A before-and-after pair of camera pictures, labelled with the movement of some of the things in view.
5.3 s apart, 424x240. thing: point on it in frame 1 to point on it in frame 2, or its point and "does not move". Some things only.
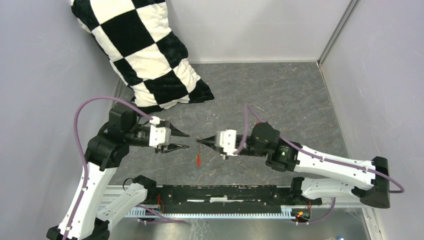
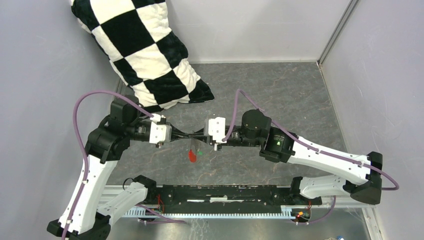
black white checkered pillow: x=137 y=36 does not move
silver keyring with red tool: x=198 y=160 to x=192 y=155
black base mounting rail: x=222 y=199 does not move
